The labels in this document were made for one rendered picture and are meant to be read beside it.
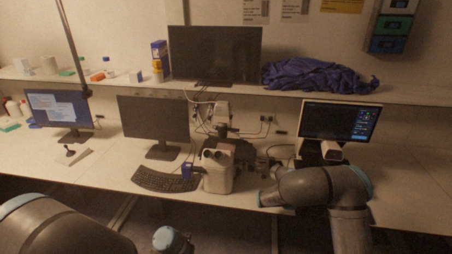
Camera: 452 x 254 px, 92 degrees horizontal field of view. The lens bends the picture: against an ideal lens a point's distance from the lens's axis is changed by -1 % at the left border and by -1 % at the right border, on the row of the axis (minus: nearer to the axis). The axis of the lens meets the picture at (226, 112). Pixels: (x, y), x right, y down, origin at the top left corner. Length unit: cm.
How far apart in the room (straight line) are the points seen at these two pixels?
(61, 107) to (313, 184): 200
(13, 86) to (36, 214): 282
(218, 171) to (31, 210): 102
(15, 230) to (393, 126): 230
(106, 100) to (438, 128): 299
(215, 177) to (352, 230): 86
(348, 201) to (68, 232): 69
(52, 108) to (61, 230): 189
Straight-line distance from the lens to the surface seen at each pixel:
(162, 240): 100
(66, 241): 47
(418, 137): 247
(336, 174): 78
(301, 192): 76
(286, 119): 205
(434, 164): 236
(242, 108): 201
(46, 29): 285
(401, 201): 186
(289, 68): 177
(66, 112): 225
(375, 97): 188
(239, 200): 150
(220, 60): 175
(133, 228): 245
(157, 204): 226
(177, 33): 182
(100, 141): 228
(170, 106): 159
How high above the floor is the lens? 189
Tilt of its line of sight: 28 degrees down
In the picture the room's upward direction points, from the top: straight up
